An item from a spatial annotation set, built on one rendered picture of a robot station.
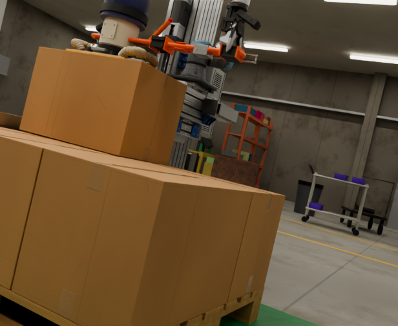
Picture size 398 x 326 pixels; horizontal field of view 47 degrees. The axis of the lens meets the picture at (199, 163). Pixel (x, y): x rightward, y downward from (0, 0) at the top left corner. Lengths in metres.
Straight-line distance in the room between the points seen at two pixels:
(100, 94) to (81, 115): 0.13
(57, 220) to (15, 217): 0.16
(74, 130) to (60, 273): 0.94
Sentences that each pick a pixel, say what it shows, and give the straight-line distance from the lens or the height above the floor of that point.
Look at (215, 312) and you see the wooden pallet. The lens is 1.58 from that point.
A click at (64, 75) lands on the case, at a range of 2.16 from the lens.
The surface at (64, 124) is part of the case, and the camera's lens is 2.10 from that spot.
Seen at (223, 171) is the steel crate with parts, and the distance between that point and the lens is 8.25.
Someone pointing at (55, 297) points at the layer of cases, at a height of 0.18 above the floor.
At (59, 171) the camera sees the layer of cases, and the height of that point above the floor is 0.49.
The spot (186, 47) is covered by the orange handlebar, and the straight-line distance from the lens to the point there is 2.03.
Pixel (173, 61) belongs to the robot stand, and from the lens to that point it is 2.83.
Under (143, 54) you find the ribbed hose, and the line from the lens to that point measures 2.12.
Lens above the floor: 0.61
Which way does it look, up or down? 1 degrees down
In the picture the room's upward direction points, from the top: 13 degrees clockwise
